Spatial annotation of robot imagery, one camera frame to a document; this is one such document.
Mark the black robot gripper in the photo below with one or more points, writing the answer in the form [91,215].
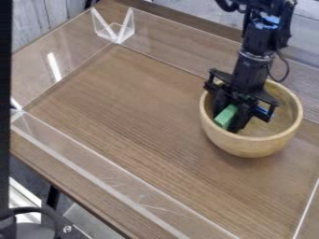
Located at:
[240,89]

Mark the green rectangular block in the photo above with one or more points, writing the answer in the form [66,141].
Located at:
[224,117]

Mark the light wooden bowl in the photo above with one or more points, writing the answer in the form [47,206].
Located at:
[262,138]

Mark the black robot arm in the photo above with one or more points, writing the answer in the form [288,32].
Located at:
[266,31]

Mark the black table leg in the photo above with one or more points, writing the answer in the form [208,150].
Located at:
[52,197]

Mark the clear acrylic enclosure walls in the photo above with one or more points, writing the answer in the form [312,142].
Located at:
[107,90]

